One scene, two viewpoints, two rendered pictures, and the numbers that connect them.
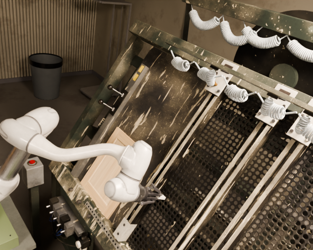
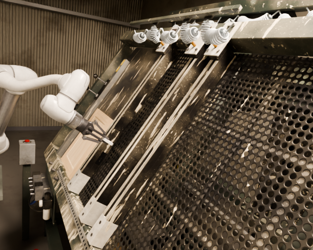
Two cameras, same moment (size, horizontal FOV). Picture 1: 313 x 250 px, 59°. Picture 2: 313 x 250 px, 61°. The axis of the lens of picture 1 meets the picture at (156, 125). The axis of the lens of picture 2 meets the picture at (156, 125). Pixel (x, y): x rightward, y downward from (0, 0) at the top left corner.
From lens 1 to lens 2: 0.98 m
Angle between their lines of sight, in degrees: 22
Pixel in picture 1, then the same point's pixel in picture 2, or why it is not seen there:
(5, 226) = not seen: outside the picture
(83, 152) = (34, 80)
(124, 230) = (75, 179)
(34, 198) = (26, 179)
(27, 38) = not seen: hidden behind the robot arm
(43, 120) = (19, 70)
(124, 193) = (55, 104)
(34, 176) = (26, 153)
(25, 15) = not seen: hidden behind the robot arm
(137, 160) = (71, 80)
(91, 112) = (84, 105)
